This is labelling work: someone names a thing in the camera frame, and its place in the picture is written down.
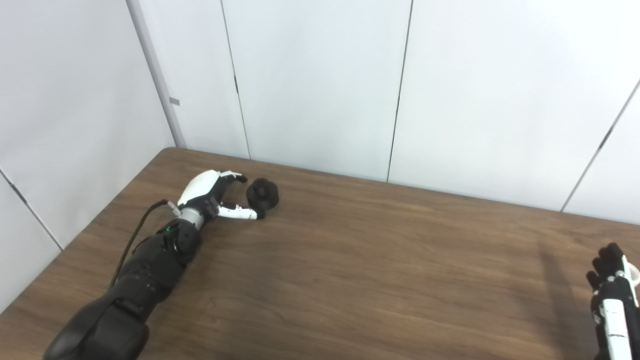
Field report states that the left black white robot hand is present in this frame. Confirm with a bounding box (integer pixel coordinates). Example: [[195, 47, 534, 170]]
[[177, 170, 266, 223]]

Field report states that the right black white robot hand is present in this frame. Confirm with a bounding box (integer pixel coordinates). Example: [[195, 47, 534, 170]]
[[586, 243, 640, 360]]

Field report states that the round black part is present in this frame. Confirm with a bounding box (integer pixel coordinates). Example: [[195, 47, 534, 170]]
[[246, 178, 280, 213]]

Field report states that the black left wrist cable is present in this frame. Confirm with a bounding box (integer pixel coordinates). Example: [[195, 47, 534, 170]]
[[109, 200, 182, 288]]

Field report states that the grey wall corner post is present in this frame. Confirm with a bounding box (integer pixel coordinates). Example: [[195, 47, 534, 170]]
[[125, 0, 187, 149]]

